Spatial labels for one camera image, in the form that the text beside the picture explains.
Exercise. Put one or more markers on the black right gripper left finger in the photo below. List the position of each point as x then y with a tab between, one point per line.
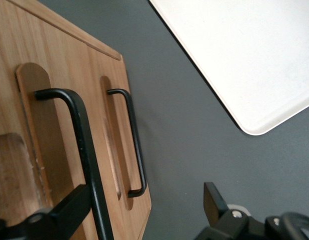
69	207

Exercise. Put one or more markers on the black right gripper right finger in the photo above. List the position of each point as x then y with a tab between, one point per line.
214	207

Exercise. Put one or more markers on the beige rectangular tray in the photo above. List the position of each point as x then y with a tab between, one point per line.
244	62

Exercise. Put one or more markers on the wooden drawer cabinet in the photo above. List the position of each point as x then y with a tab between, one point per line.
69	23

